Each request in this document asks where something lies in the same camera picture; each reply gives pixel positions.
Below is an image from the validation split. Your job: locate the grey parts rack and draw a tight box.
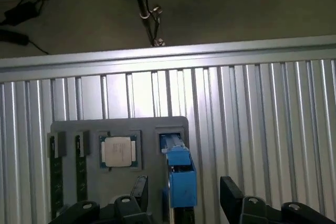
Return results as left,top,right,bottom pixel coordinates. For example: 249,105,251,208
47,116,190,224

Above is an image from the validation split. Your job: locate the CPU with silver lid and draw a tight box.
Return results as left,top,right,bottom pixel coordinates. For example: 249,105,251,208
99,134,139,169

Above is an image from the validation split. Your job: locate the green RAM stick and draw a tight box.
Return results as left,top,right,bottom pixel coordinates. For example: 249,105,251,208
75,134,88,201
49,136,64,220

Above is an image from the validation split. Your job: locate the black metal stand pole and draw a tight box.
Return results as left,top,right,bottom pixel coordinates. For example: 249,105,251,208
127,0,165,47

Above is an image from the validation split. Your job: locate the black oblong power brick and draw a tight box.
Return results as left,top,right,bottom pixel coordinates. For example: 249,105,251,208
0,28,30,47

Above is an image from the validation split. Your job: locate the black power adapter brick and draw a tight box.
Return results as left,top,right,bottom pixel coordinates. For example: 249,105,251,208
4,0,45,26

